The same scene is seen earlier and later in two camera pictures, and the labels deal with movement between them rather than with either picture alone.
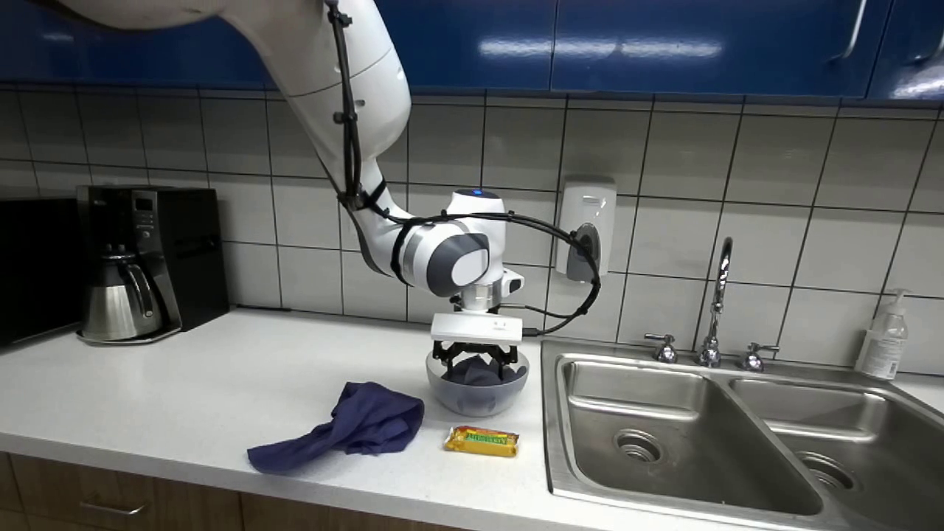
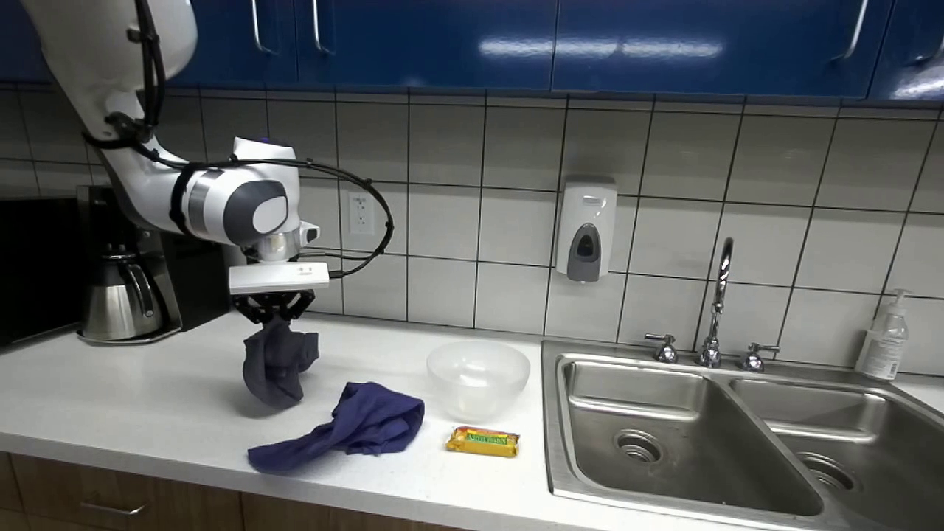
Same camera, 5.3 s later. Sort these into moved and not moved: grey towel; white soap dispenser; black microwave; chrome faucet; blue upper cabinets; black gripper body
Moved: grey towel; black gripper body
Not moved: white soap dispenser; blue upper cabinets; chrome faucet; black microwave
